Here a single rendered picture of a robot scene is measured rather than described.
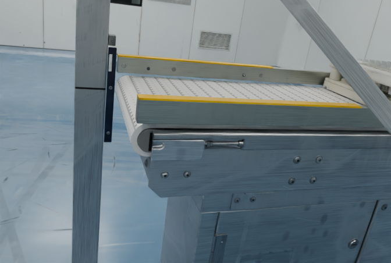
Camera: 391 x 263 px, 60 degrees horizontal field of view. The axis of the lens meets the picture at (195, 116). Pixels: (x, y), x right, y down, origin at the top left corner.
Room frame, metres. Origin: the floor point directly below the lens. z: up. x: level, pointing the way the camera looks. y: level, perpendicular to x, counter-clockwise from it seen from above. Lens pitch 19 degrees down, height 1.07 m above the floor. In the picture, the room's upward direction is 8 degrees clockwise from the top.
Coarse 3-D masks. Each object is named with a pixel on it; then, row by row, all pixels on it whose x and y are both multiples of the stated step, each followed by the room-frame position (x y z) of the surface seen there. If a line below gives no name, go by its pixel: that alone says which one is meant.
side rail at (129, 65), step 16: (128, 64) 0.65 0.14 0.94; (144, 64) 0.67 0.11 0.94; (160, 64) 0.68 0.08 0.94; (176, 64) 0.69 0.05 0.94; (192, 64) 0.70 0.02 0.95; (208, 64) 0.71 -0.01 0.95; (256, 80) 0.75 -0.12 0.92; (272, 80) 0.76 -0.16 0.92; (288, 80) 0.78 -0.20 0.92; (304, 80) 0.79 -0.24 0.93; (320, 80) 0.81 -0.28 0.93
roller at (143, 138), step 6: (144, 132) 0.41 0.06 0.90; (150, 132) 0.41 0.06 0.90; (138, 138) 0.41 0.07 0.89; (144, 138) 0.41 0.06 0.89; (150, 138) 0.41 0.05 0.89; (138, 144) 0.41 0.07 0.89; (144, 144) 0.41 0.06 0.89; (150, 144) 0.41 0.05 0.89; (144, 150) 0.41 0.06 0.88; (150, 150) 0.41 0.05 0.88
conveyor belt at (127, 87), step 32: (128, 96) 0.53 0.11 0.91; (192, 96) 0.57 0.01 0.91; (224, 96) 0.60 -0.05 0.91; (256, 96) 0.63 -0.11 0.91; (288, 96) 0.67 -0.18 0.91; (320, 96) 0.71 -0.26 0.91; (128, 128) 0.44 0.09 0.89; (160, 128) 0.51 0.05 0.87; (192, 128) 0.44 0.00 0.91; (224, 128) 0.45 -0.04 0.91; (256, 128) 0.47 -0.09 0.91; (288, 128) 0.49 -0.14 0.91; (320, 128) 0.51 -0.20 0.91; (352, 128) 0.53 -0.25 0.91; (384, 128) 0.55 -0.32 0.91
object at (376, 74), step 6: (330, 66) 0.80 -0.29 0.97; (366, 66) 0.73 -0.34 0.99; (372, 72) 0.68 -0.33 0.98; (378, 72) 0.67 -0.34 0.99; (384, 72) 0.68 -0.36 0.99; (372, 78) 0.68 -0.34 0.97; (378, 78) 0.66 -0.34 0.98; (384, 78) 0.65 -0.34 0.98; (390, 78) 0.64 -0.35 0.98; (384, 84) 0.65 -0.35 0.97; (390, 84) 0.63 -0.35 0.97
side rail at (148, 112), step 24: (144, 120) 0.40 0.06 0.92; (168, 120) 0.41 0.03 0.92; (192, 120) 0.42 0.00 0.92; (216, 120) 0.43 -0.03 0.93; (240, 120) 0.44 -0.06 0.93; (264, 120) 0.45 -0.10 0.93; (288, 120) 0.47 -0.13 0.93; (312, 120) 0.48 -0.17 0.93; (336, 120) 0.49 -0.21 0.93; (360, 120) 0.51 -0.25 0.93
